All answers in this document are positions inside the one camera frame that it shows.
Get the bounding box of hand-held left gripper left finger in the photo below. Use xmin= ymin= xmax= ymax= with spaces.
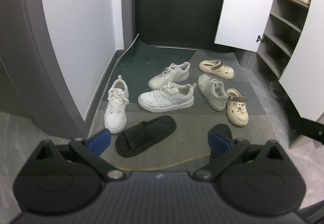
xmin=33 ymin=128 xmax=126 ymax=181

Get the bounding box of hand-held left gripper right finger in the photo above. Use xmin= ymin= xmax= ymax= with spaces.
xmin=194 ymin=129 xmax=288 ymax=181

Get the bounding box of black slipper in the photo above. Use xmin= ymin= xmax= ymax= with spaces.
xmin=209 ymin=123 xmax=233 ymax=164
xmin=115 ymin=115 xmax=177 ymax=158

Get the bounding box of white chunky sneaker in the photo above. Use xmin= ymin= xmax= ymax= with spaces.
xmin=138 ymin=82 xmax=197 ymax=113
xmin=104 ymin=75 xmax=130 ymax=134

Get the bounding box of cream clog with brown strap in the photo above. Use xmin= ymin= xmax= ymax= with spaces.
xmin=225 ymin=88 xmax=249 ymax=127
xmin=198 ymin=60 xmax=234 ymax=80

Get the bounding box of off-white low sneaker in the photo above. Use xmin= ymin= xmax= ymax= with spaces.
xmin=148 ymin=61 xmax=191 ymax=90
xmin=197 ymin=74 xmax=228 ymax=111

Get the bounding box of grey shoe cabinet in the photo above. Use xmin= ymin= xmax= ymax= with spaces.
xmin=239 ymin=0 xmax=324 ymax=150

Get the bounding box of grey green floor mat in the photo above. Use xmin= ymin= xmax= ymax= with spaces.
xmin=87 ymin=34 xmax=276 ymax=172

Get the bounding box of grey baseboard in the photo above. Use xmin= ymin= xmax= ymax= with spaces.
xmin=85 ymin=48 xmax=127 ymax=126

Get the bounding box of white cabinet door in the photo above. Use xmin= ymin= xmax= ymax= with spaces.
xmin=278 ymin=0 xmax=324 ymax=123
xmin=214 ymin=0 xmax=280 ymax=52

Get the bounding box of grey door frame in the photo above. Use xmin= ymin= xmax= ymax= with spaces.
xmin=15 ymin=0 xmax=88 ymax=138

